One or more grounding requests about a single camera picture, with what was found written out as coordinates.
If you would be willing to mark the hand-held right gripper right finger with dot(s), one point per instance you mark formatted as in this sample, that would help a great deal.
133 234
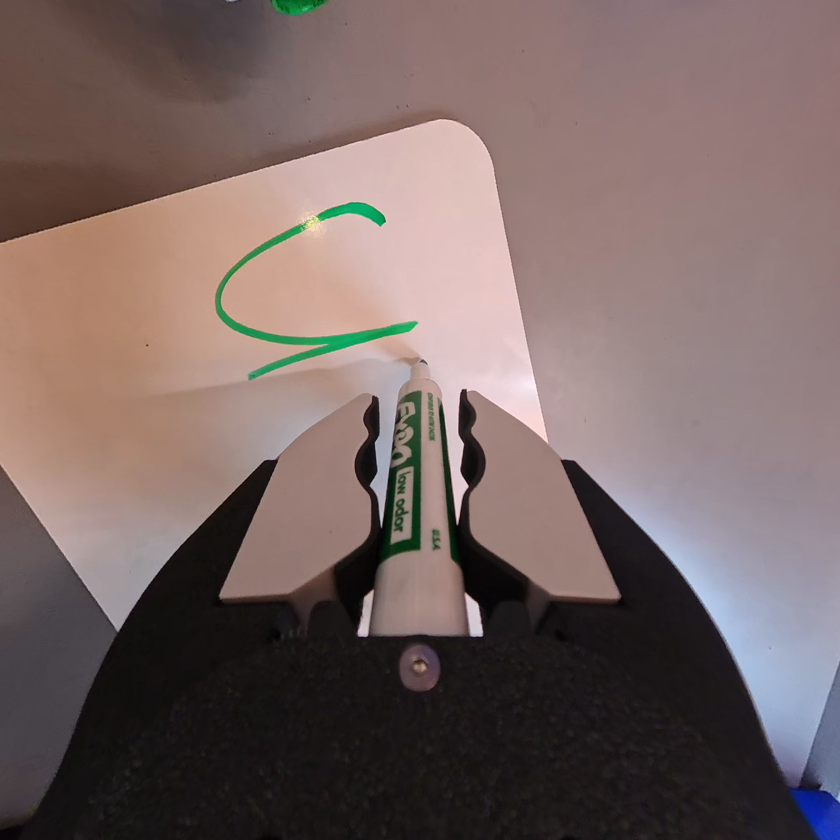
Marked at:
545 525

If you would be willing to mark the green dry-erase marker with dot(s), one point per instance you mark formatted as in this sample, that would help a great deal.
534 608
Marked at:
418 512

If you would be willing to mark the white whiteboard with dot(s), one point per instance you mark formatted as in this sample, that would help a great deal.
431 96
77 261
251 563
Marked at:
118 394

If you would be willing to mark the blue plastic bin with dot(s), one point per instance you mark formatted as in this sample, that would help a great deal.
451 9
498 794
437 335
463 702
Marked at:
820 817

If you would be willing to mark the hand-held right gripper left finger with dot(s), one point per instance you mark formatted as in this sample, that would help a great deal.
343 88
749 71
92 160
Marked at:
295 525

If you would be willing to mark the green marker cap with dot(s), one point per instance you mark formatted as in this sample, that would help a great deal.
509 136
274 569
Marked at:
298 7

